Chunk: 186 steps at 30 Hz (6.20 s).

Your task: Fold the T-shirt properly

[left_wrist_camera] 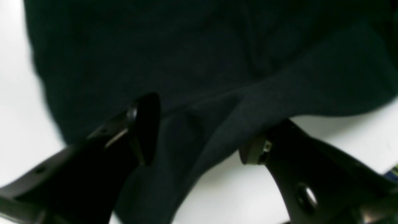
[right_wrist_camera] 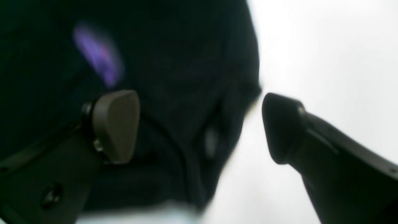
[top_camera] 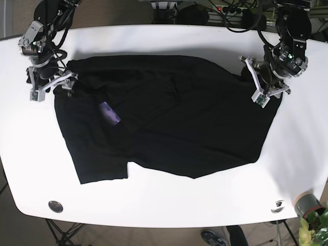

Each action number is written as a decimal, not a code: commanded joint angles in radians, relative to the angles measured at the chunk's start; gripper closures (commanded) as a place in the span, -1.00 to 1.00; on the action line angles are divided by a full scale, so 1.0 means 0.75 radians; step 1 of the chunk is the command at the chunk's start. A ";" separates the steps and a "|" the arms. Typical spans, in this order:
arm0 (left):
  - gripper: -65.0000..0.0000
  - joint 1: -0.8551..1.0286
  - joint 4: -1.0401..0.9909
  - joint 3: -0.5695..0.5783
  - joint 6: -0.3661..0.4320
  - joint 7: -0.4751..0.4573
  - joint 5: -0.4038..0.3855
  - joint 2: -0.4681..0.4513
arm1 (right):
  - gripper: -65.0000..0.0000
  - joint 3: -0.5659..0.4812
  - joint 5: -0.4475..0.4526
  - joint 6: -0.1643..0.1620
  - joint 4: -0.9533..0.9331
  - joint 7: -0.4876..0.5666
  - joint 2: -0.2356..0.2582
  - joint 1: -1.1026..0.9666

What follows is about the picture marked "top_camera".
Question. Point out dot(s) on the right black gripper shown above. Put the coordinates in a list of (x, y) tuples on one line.
[(50, 75)]

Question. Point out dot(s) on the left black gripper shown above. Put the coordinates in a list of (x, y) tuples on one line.
[(269, 74)]

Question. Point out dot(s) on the black printed T-shirt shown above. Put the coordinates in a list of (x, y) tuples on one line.
[(182, 115)]

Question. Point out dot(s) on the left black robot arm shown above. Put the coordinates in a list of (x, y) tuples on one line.
[(292, 25)]

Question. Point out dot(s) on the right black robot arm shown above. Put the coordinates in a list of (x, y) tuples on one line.
[(42, 44)]

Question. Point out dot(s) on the left silver table grommet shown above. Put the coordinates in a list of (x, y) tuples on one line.
[(55, 206)]

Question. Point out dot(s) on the silver table grommet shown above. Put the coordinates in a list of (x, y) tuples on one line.
[(55, 206), (278, 206)]

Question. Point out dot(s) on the right silver table grommet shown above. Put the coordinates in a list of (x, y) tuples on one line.
[(278, 206)]

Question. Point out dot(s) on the grey plant pot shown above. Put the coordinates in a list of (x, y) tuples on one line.
[(306, 203)]

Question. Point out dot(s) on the green potted plant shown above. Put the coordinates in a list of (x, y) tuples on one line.
[(313, 229)]

